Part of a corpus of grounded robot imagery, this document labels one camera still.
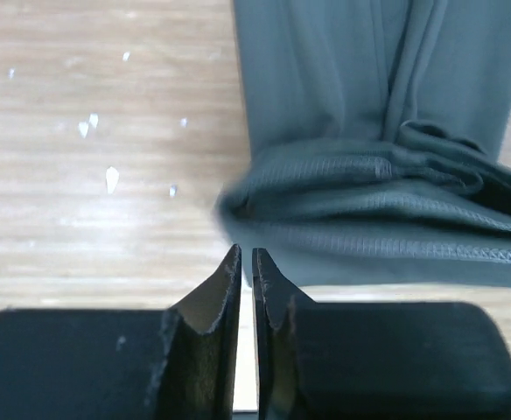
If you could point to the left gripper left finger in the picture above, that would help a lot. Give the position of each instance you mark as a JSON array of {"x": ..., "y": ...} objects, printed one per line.
[{"x": 175, "y": 363}]

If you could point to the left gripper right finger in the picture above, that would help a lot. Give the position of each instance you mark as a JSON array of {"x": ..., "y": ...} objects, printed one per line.
[{"x": 374, "y": 360}]

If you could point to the dark grey t shirt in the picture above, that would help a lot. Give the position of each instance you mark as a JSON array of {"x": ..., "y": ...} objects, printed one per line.
[{"x": 375, "y": 129}]

